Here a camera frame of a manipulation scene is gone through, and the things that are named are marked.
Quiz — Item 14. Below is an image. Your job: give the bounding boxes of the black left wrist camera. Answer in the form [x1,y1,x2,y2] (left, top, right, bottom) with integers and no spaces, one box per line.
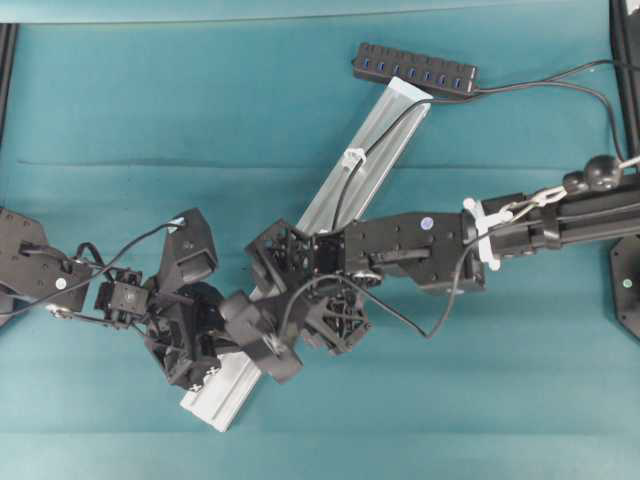
[157,208,218,293]

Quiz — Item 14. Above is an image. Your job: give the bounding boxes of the black USB cable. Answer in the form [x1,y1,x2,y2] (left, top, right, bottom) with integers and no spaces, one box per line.
[329,58,640,236]

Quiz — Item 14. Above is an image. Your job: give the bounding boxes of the black USB hub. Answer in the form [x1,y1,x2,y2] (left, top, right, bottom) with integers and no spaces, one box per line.
[351,43,478,99]

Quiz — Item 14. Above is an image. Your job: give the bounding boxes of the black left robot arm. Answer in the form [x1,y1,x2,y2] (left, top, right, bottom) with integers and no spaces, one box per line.
[1,208,227,391]

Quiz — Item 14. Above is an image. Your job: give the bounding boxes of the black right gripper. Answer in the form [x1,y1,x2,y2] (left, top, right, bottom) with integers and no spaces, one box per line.
[245,220,371,355]

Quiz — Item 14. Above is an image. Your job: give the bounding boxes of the white ring near hub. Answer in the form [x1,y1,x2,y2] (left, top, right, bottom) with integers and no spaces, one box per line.
[341,145,366,174]

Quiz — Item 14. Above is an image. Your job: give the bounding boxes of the aluminium rail profile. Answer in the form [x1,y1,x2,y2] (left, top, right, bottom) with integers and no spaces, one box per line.
[180,78,433,432]

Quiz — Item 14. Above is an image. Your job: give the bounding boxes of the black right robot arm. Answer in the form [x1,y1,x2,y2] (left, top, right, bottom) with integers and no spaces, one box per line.
[246,155,639,355]

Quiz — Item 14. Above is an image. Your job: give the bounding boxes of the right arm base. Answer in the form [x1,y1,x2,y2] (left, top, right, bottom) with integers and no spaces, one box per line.
[609,235,639,341]

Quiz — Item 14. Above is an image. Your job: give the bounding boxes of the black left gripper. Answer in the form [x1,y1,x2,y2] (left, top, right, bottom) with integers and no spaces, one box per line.
[94,270,223,391]

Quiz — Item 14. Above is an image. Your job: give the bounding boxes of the teal table cloth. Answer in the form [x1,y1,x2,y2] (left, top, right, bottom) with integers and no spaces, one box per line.
[1,4,639,479]

